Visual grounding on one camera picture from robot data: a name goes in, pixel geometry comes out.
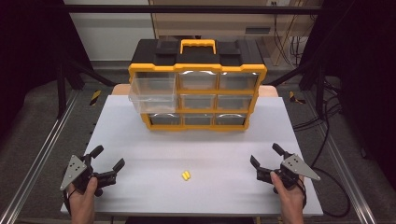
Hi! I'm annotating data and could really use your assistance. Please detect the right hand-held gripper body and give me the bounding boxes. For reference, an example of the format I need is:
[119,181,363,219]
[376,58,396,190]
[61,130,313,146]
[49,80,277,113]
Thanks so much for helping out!
[255,153,322,194]

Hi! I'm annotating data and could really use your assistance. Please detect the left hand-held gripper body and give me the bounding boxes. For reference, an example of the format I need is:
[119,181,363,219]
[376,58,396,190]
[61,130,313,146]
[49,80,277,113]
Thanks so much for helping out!
[60,154,118,198]

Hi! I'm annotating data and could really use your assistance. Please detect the person's left hand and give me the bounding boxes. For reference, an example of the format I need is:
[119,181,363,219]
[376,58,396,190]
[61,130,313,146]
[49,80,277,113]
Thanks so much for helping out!
[67,175,99,208]

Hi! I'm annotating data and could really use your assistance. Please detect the person's right hand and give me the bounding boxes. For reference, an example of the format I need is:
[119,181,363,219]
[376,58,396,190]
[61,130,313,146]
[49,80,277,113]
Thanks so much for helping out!
[269,171,306,210]

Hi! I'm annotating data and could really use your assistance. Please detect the wooden table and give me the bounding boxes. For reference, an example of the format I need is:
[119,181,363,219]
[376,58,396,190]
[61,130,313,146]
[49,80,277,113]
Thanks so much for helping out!
[111,83,280,98]

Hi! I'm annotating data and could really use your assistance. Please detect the black metal stand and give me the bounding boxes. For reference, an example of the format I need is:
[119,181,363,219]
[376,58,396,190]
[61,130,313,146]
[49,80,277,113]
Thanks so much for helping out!
[267,57,327,119]
[55,57,117,119]

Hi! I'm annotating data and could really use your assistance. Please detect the large clear plastic drawer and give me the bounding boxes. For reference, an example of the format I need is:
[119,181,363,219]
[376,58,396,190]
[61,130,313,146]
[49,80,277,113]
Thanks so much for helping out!
[128,72,177,115]

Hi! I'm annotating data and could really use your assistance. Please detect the group of closed clear drawers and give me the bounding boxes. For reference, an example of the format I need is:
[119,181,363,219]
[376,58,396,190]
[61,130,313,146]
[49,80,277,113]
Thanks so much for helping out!
[148,70,261,127]

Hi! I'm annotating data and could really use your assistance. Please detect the black and yellow drawer organizer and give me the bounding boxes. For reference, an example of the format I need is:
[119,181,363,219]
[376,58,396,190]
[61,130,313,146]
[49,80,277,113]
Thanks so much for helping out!
[128,38,268,133]

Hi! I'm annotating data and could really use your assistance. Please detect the dark curtain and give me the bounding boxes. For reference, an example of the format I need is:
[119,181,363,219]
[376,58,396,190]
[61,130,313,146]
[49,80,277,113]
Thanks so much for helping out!
[300,0,396,181]
[0,0,94,134]

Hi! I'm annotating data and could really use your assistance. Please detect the wooden cabinet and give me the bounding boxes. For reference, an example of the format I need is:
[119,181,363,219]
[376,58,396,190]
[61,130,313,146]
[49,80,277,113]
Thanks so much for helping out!
[148,0,325,40]

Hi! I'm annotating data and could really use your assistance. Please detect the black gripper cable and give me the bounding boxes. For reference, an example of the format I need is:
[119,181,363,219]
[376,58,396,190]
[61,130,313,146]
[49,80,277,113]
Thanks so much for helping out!
[63,188,78,217]
[297,166,352,218]

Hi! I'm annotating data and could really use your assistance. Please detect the silver metal rail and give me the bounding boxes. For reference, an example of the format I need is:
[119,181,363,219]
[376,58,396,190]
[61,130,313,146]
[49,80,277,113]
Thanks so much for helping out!
[0,89,80,224]
[321,132,378,224]

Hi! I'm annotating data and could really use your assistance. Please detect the black floor cables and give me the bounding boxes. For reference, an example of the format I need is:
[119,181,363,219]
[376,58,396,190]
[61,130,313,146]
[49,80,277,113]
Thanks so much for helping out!
[291,77,344,169]

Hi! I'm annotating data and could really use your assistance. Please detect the hanging background cables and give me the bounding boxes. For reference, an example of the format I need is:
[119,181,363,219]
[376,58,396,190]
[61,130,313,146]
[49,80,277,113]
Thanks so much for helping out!
[271,0,318,67]

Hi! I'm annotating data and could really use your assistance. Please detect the black horizontal frame bar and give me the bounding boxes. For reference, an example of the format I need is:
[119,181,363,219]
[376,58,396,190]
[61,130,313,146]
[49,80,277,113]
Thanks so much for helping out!
[61,4,325,15]

